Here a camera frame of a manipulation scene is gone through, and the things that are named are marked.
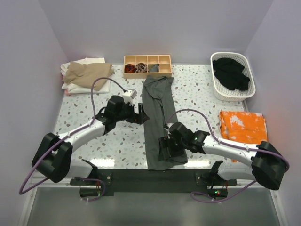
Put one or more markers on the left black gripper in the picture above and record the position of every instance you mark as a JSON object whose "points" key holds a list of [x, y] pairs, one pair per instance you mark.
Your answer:
{"points": [[138, 118]]}

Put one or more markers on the brown patterned rolled item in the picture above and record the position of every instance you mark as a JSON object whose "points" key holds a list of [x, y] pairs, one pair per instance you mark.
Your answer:
{"points": [[141, 68]]}

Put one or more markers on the beige folded shirt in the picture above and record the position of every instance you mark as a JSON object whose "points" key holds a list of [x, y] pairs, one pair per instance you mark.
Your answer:
{"points": [[84, 75]]}

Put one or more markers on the dark grey folded item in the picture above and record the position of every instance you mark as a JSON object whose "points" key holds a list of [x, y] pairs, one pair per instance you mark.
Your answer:
{"points": [[153, 68]]}

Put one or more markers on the white perforated laundry basket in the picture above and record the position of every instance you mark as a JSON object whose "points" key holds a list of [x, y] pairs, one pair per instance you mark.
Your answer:
{"points": [[224, 94]]}

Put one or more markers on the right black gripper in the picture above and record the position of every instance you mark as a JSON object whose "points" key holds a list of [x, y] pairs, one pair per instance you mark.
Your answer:
{"points": [[163, 143]]}

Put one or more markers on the white folded shirt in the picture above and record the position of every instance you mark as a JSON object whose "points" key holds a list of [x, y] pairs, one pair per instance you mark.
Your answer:
{"points": [[102, 86]]}

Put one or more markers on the aluminium rail frame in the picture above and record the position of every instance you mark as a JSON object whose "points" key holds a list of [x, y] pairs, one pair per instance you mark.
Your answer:
{"points": [[62, 206]]}

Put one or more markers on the dark grey t-shirt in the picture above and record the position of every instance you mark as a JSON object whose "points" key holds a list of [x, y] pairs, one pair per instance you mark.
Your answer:
{"points": [[158, 104]]}

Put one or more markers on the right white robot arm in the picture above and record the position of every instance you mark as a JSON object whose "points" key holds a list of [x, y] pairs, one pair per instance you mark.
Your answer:
{"points": [[261, 163]]}

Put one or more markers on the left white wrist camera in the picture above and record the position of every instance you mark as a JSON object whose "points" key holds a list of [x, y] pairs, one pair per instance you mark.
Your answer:
{"points": [[129, 96]]}

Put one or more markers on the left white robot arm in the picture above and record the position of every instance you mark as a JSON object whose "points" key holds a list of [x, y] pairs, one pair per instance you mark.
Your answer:
{"points": [[53, 158]]}

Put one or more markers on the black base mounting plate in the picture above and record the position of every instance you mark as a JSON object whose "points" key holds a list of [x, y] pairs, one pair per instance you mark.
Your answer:
{"points": [[149, 181]]}

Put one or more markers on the black garment in basket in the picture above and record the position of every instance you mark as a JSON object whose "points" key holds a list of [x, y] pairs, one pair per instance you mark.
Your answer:
{"points": [[229, 72]]}

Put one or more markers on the wooden compartment tray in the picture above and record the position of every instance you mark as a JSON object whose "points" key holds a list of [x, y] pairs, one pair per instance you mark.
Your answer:
{"points": [[164, 61]]}

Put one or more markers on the orange tie-dye folded shirt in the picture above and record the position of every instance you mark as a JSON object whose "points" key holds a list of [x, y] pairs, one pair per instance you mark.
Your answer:
{"points": [[243, 127]]}

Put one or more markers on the orange black rolled item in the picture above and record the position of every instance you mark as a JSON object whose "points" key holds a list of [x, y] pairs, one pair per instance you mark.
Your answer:
{"points": [[129, 68]]}

